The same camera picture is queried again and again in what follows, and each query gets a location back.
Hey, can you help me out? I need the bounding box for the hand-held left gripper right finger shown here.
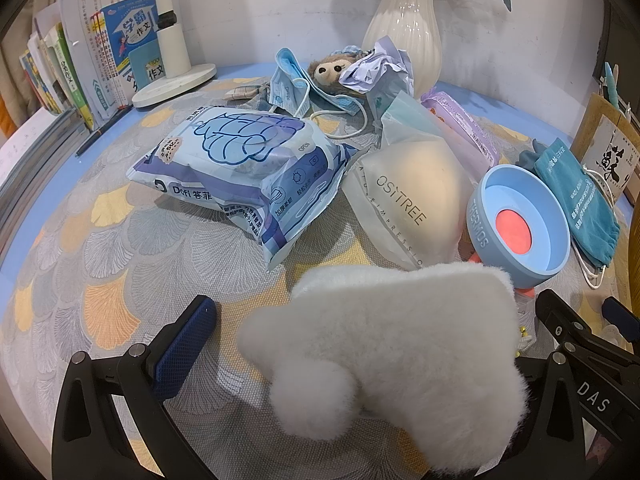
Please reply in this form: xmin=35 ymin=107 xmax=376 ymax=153
xmin=425 ymin=351 xmax=588 ymax=480

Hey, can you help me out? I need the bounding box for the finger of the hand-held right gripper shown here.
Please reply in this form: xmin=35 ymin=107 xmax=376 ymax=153
xmin=535 ymin=288 xmax=608 ymax=347
xmin=601 ymin=296 xmax=640 ymax=356

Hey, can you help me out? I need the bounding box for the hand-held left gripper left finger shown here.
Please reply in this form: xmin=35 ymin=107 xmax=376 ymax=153
xmin=51 ymin=294 xmax=218 ymax=480

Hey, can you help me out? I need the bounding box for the white fluffy plush item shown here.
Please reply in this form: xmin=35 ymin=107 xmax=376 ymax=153
xmin=236 ymin=261 xmax=532 ymax=480

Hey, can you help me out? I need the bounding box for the teal plastic bag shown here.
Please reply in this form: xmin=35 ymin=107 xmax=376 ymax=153
xmin=367 ymin=72 xmax=416 ymax=126

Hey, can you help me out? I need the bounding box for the grey plaid bow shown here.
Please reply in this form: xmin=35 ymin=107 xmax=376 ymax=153
xmin=225 ymin=77 xmax=273 ymax=106

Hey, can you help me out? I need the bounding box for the lilac cloth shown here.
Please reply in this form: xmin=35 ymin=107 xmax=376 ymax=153
xmin=339 ymin=35 xmax=412 ymax=93

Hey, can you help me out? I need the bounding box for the brown plush toy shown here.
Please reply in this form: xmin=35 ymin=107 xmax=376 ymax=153
xmin=306 ymin=45 xmax=371 ymax=96

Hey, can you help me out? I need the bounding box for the blue silicone bowl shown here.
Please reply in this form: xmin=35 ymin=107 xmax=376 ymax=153
xmin=466 ymin=164 xmax=572 ymax=302

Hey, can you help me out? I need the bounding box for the grey cloth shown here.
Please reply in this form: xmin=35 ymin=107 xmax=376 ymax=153
xmin=517 ymin=139 xmax=546 ymax=171

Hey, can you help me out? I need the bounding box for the translucent white pouch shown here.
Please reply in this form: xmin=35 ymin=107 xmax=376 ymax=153
xmin=341 ymin=91 xmax=483 ymax=272

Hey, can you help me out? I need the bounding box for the bamboo pen holder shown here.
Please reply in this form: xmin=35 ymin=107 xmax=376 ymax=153
xmin=570 ymin=92 xmax=640 ymax=201

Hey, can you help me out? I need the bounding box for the blue printed tissue packet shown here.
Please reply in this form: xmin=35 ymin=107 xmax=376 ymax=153
xmin=125 ymin=105 xmax=362 ymax=272

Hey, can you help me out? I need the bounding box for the purple wipes packet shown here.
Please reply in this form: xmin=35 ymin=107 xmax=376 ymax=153
xmin=420 ymin=87 xmax=501 ymax=181

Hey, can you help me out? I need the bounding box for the teal pen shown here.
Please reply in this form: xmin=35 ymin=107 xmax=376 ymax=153
xmin=602 ymin=62 xmax=618 ymax=106

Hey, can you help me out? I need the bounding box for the black pen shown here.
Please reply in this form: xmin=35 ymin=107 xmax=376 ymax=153
xmin=75 ymin=105 xmax=133 ymax=157

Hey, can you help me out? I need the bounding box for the stack of magazines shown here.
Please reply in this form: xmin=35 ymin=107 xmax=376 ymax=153
xmin=0 ymin=107 xmax=88 ymax=233

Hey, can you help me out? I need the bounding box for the dark panel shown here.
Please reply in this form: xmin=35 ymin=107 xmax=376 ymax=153
xmin=600 ymin=0 xmax=640 ymax=116

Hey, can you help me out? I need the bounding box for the blue face mask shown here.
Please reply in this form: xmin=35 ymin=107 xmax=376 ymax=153
xmin=269 ymin=47 xmax=386 ymax=142

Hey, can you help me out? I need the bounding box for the white desk lamp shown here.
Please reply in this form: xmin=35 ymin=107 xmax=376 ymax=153
xmin=131 ymin=0 xmax=218 ymax=109

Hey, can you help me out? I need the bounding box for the row of books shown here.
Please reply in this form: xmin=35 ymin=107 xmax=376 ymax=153
xmin=20 ymin=0 xmax=168 ymax=131

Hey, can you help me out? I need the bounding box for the white ribbed ceramic vase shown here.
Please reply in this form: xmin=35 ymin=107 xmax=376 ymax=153
xmin=361 ymin=0 xmax=453 ymax=98

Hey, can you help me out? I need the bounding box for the teal drawstring pouch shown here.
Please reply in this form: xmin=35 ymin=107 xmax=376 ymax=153
xmin=534 ymin=137 xmax=621 ymax=266

